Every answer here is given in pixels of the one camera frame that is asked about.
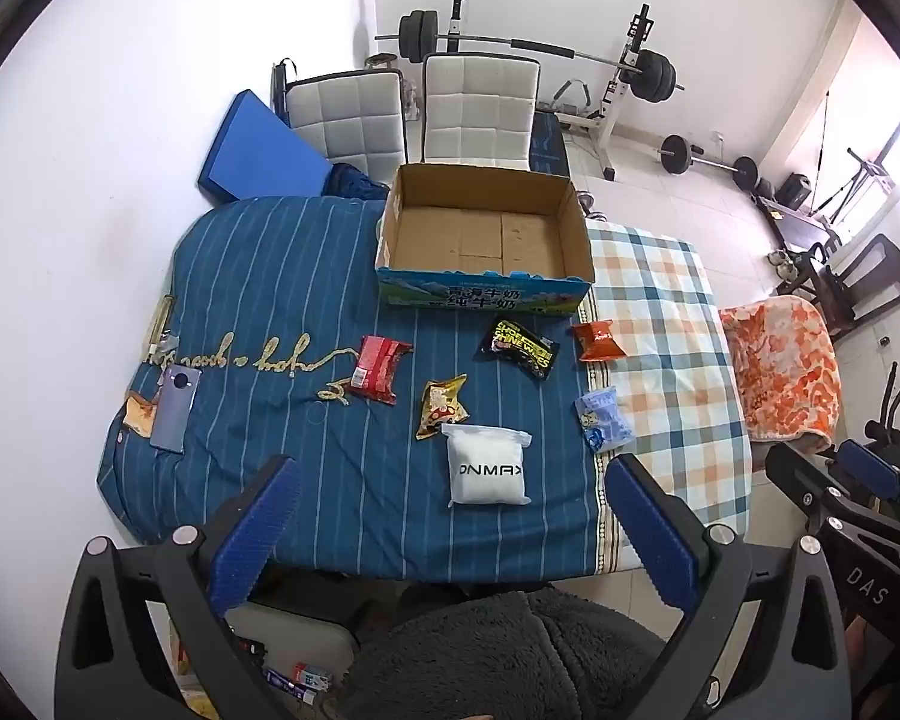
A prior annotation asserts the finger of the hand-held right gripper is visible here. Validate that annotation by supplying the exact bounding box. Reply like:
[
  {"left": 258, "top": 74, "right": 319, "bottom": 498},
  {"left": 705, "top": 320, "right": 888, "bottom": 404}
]
[
  {"left": 765, "top": 442, "right": 848, "bottom": 541},
  {"left": 832, "top": 439, "right": 900, "bottom": 522}
]

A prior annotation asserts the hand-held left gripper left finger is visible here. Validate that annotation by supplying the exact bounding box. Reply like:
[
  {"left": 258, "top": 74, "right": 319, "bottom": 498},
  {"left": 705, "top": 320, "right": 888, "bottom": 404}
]
[{"left": 54, "top": 454, "right": 302, "bottom": 720}]

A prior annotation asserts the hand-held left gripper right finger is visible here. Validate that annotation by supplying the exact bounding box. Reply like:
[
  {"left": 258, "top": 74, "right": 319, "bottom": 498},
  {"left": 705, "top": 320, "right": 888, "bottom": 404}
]
[{"left": 604, "top": 454, "right": 853, "bottom": 720}]

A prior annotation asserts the blue clear packet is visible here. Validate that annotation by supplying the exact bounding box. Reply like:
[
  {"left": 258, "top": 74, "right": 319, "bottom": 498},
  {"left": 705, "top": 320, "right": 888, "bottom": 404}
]
[{"left": 574, "top": 386, "right": 636, "bottom": 455}]

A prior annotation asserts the white soft pouch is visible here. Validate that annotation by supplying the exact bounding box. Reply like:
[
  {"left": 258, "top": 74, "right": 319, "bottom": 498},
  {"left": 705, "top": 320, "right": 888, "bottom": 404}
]
[{"left": 441, "top": 424, "right": 533, "bottom": 509}]

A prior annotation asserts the orange snack packet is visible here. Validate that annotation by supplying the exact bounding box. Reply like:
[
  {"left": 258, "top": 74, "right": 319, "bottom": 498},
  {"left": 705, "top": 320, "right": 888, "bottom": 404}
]
[{"left": 572, "top": 319, "right": 625, "bottom": 365}]

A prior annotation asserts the red snack packet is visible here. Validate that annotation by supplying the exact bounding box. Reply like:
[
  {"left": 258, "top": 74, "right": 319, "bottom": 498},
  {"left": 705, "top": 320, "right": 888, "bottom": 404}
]
[{"left": 347, "top": 335, "right": 413, "bottom": 406}]

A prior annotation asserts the yellow snack packet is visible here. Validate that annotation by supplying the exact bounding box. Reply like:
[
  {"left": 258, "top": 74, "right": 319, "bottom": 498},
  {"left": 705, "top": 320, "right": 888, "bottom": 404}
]
[{"left": 416, "top": 375, "right": 471, "bottom": 441}]

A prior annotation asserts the black wipes packet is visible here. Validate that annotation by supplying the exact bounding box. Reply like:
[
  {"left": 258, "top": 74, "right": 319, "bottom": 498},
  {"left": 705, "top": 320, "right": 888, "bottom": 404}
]
[{"left": 481, "top": 317, "right": 561, "bottom": 380}]

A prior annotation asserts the cardboard box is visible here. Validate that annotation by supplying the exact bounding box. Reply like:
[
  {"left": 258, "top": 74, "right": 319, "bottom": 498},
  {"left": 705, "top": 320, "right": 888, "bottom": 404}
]
[{"left": 375, "top": 163, "right": 595, "bottom": 314}]

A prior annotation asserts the orange floral blanket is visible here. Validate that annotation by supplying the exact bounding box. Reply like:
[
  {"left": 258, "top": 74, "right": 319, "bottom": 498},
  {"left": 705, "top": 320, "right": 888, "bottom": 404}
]
[{"left": 720, "top": 295, "right": 842, "bottom": 455}]

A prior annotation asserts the grey-blue smartphone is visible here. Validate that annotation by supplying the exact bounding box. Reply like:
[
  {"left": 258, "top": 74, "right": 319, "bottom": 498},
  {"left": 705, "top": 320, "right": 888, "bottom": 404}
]
[{"left": 149, "top": 364, "right": 200, "bottom": 455}]

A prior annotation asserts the small orange sachet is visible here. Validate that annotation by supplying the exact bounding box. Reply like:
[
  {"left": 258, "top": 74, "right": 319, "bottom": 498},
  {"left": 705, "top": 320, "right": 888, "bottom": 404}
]
[{"left": 123, "top": 391, "right": 158, "bottom": 437}]

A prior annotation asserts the plaid bed sheet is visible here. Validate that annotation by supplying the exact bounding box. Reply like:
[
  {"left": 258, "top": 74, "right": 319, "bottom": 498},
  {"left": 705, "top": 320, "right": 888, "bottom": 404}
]
[{"left": 579, "top": 219, "right": 752, "bottom": 575}]

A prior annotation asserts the person's dark fleece clothing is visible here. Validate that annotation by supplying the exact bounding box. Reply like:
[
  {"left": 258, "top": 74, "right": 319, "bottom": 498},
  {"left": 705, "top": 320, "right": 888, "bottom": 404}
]
[{"left": 349, "top": 586, "right": 672, "bottom": 720}]

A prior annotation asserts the black armchair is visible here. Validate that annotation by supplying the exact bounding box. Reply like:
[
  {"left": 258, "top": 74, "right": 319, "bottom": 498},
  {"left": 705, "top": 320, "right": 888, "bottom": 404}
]
[{"left": 776, "top": 232, "right": 900, "bottom": 338}]

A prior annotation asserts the gold-edged clear packet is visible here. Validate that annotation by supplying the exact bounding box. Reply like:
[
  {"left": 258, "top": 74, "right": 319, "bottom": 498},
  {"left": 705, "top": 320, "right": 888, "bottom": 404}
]
[{"left": 147, "top": 295, "right": 177, "bottom": 367}]

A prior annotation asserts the black low bench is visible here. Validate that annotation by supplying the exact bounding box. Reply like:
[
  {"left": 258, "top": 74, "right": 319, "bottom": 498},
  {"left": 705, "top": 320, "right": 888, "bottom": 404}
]
[{"left": 754, "top": 193, "right": 845, "bottom": 252}]

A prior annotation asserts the black tripod stand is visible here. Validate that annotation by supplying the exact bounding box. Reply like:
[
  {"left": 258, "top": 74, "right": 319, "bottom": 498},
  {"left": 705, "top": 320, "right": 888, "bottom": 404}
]
[{"left": 814, "top": 86, "right": 897, "bottom": 226}]

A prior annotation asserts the short barbell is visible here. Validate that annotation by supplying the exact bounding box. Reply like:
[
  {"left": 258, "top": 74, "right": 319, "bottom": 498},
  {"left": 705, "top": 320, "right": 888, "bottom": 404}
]
[{"left": 660, "top": 133, "right": 757, "bottom": 190}]

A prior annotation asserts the dark blue cloth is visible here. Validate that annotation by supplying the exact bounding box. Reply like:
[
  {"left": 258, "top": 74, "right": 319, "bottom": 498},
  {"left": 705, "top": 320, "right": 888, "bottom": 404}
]
[{"left": 326, "top": 163, "right": 391, "bottom": 201}]

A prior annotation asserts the blue foam mat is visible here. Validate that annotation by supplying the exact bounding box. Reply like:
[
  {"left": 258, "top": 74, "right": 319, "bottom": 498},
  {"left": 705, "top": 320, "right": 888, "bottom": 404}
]
[{"left": 197, "top": 90, "right": 332, "bottom": 203}]

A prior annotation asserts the white padded chair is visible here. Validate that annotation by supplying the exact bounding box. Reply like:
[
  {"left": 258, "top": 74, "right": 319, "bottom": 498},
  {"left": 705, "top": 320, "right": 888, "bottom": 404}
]
[
  {"left": 283, "top": 70, "right": 408, "bottom": 185},
  {"left": 421, "top": 52, "right": 538, "bottom": 172}
]

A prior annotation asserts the white barbell rack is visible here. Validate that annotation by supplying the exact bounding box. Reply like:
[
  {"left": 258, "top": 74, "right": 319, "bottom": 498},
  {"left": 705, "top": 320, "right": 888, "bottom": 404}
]
[{"left": 450, "top": 0, "right": 657, "bottom": 182}]

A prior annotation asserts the long barbell with plates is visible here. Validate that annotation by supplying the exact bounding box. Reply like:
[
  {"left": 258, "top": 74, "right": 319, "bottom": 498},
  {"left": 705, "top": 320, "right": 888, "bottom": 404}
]
[{"left": 375, "top": 9, "right": 680, "bottom": 103}]

